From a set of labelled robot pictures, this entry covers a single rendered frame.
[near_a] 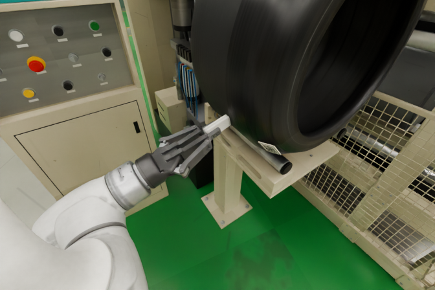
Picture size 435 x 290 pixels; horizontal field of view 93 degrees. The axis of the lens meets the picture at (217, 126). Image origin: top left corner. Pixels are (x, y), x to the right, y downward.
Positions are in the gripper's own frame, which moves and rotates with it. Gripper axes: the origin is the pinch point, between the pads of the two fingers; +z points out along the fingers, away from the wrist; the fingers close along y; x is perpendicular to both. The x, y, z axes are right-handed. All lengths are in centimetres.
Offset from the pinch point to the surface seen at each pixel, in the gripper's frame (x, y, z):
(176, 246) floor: 99, 26, -39
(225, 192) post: 82, 26, 3
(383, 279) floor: 121, -53, 46
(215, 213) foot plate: 105, 30, -9
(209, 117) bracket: 17.9, 22.9, 7.1
